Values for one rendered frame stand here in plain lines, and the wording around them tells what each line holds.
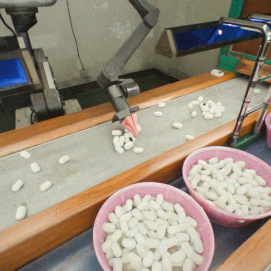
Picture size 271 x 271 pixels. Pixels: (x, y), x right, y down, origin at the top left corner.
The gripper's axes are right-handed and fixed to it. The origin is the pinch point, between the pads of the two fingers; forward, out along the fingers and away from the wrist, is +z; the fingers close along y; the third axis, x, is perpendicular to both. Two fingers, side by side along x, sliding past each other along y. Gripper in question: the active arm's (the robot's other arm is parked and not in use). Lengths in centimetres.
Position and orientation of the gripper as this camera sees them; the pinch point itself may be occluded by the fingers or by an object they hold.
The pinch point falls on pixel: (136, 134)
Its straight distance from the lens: 80.6
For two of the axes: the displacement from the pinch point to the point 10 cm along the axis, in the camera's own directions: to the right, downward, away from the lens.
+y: 8.1, -3.6, 4.5
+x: -3.5, 3.2, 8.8
